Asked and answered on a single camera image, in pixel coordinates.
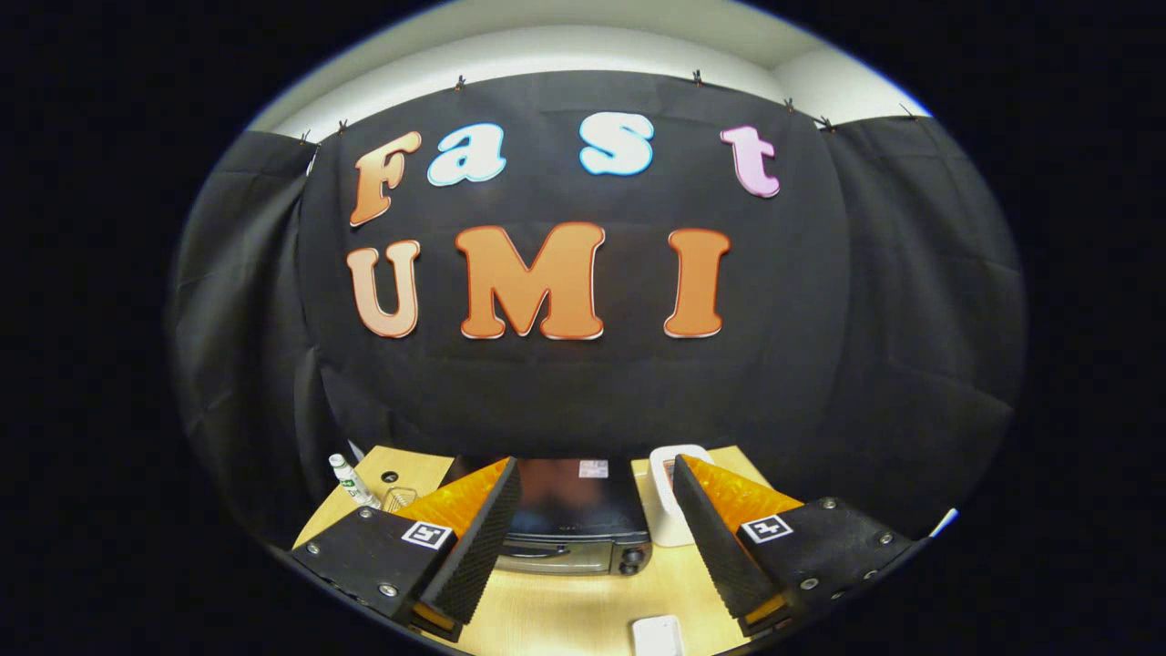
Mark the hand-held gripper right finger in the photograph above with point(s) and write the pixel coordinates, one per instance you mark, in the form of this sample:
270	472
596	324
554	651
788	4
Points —
715	547

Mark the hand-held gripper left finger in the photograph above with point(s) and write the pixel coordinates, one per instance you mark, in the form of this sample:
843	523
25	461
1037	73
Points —
483	538

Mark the black toaster oven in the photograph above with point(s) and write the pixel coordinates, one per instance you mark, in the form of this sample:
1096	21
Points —
574	510

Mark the white slot toaster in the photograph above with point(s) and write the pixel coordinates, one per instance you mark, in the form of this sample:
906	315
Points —
665	519

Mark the white rectangular plate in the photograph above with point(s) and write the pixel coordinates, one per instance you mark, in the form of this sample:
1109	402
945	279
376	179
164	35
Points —
658	636

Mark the white bottle green label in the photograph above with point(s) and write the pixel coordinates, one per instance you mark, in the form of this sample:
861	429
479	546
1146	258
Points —
351	478

